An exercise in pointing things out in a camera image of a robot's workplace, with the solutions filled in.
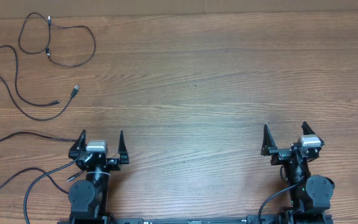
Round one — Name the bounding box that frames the black power cable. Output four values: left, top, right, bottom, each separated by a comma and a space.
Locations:
0, 167, 70, 196
0, 131, 78, 158

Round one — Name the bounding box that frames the black power cable lower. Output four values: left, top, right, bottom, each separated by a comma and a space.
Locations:
0, 167, 70, 196

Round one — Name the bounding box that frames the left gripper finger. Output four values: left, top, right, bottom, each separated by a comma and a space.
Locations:
118, 130, 129, 159
69, 129, 86, 152

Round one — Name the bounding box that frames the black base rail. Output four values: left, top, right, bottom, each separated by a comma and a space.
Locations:
57, 213, 334, 224

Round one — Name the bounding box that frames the black power cable upper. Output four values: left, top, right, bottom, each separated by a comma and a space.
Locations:
0, 131, 78, 158

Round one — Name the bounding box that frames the black micro USB cable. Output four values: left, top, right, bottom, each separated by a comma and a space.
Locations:
17, 12, 97, 68

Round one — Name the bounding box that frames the black USB-A cable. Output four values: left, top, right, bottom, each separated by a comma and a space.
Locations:
0, 45, 80, 122

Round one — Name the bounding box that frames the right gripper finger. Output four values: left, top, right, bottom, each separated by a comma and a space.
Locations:
301, 121, 324, 146
260, 123, 277, 156

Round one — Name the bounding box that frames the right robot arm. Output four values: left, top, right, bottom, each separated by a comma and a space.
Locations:
257, 122, 335, 223

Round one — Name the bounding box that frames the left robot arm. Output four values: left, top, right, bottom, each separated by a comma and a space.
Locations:
68, 131, 129, 223

